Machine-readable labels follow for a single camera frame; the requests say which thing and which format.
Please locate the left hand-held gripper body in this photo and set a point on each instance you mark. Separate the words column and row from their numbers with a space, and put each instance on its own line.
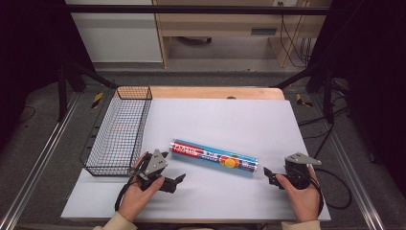
column 152, row 166

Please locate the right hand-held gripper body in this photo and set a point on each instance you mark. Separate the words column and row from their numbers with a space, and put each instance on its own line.
column 298, row 174

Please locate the person's right hand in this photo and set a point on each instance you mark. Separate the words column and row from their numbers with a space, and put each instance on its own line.
column 303, row 201

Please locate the person's left hand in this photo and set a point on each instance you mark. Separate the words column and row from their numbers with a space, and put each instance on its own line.
column 137, row 199

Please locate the blue and red foil roll box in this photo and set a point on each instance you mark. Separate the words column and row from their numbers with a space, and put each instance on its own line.
column 214, row 156

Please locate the white table mat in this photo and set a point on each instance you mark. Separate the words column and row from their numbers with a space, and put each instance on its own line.
column 230, row 121

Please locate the yellow black floor tape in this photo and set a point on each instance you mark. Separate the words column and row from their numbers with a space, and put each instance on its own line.
column 301, row 100
column 97, row 100

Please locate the wooden table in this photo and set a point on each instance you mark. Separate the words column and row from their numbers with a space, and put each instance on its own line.
column 210, row 92

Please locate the black metal stand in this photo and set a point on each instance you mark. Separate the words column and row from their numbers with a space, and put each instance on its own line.
column 327, row 92
column 63, row 92

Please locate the black curtain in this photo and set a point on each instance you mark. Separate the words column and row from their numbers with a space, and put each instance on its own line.
column 373, row 80
column 28, row 57

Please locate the white cabinet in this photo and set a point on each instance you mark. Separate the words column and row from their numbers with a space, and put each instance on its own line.
column 118, row 38

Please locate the light wooden desk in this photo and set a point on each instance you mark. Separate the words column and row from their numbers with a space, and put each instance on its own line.
column 223, row 22

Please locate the aluminium floor rail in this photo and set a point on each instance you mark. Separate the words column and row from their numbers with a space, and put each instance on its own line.
column 35, row 163
column 354, row 172

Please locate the black horizontal frame bar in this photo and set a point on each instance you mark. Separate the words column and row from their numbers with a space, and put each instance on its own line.
column 191, row 9

